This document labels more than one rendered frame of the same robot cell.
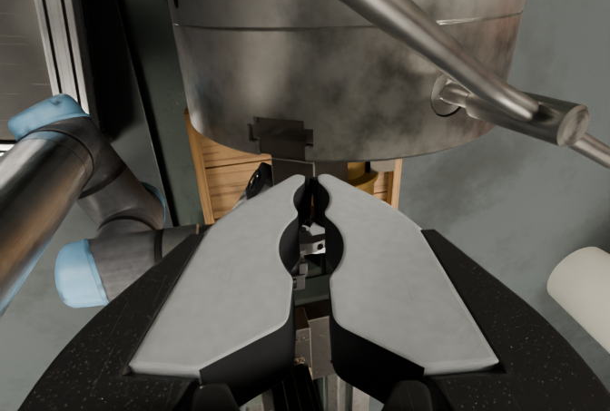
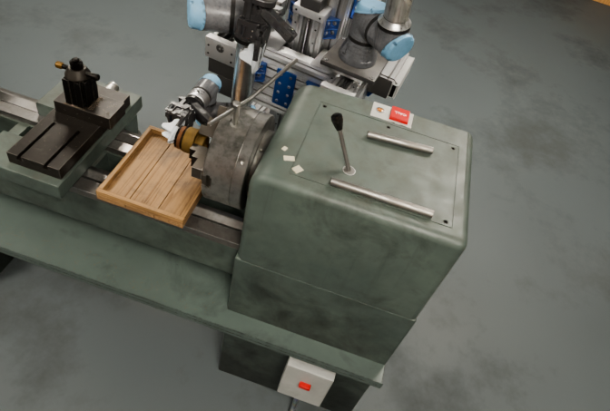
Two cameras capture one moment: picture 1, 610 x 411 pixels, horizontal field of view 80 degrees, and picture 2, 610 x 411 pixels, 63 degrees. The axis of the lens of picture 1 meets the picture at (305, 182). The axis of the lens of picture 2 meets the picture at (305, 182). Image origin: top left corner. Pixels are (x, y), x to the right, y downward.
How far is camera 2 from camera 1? 146 cm
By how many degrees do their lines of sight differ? 60
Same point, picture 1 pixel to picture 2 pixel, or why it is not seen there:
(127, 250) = (213, 91)
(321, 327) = (87, 130)
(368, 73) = (248, 112)
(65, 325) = not seen: hidden behind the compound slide
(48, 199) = (243, 83)
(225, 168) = not seen: hidden behind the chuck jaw
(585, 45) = not seen: outside the picture
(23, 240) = (243, 71)
